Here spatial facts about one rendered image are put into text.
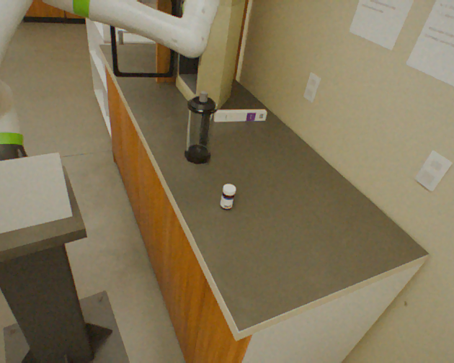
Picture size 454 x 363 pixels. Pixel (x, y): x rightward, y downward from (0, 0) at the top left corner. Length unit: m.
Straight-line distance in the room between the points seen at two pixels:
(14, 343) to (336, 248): 1.52
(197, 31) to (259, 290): 0.80
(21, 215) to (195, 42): 0.71
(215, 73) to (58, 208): 0.91
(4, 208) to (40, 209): 0.08
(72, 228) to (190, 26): 0.71
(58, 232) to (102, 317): 0.96
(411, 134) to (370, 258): 0.43
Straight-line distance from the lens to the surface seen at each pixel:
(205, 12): 1.16
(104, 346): 1.84
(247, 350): 0.96
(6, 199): 0.99
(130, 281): 2.03
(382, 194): 1.34
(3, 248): 1.03
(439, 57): 1.19
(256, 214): 1.08
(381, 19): 1.32
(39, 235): 1.03
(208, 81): 1.57
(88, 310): 1.95
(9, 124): 1.04
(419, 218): 1.27
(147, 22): 1.13
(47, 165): 0.94
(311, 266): 1.00
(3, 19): 0.96
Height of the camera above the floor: 1.67
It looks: 38 degrees down
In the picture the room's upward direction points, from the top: 10 degrees clockwise
